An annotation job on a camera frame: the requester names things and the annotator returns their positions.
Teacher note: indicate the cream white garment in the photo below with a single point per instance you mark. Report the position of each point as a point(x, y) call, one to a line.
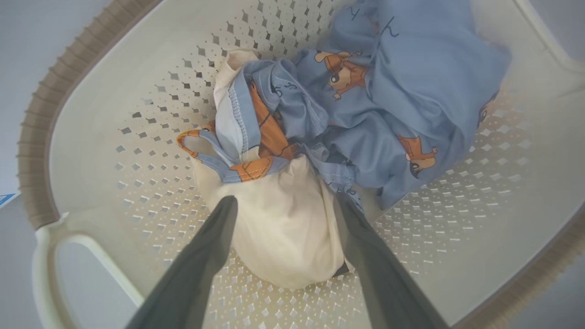
point(283, 228)

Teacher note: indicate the cream perforated laundry basket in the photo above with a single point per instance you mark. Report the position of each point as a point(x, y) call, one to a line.
point(137, 91)

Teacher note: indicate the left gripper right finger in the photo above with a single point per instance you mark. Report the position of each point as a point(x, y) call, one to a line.
point(384, 274)

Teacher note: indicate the blue energy label sticker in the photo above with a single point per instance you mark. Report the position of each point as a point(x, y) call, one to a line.
point(5, 199)

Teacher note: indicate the blue cartoon print garment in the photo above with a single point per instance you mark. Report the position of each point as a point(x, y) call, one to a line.
point(434, 91)

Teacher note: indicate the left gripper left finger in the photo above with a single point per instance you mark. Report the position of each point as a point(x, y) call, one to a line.
point(192, 274)

